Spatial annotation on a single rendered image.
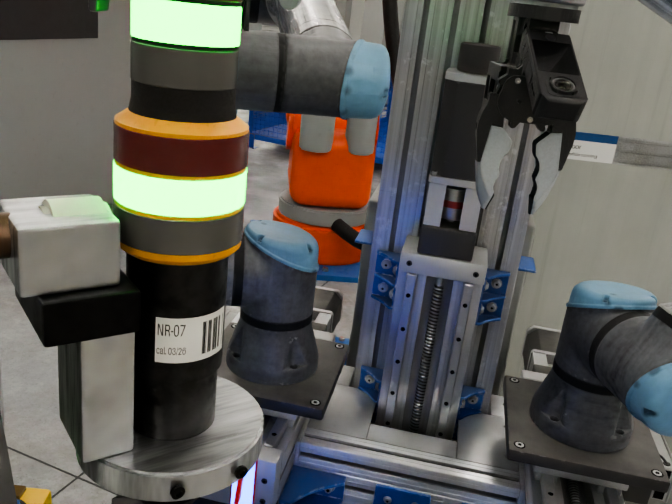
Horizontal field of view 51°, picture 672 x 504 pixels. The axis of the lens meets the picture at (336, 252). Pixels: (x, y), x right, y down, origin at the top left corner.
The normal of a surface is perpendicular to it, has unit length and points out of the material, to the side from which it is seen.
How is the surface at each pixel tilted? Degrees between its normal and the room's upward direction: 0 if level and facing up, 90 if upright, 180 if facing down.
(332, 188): 90
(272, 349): 73
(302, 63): 67
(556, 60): 29
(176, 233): 90
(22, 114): 90
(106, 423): 90
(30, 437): 0
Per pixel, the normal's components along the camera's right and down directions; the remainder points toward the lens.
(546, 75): 0.11, -0.65
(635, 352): -0.81, -0.47
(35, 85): 0.91, 0.23
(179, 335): 0.26, 0.37
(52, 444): 0.11, -0.93
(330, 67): 0.18, -0.04
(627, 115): -0.01, 0.33
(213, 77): 0.61, 0.34
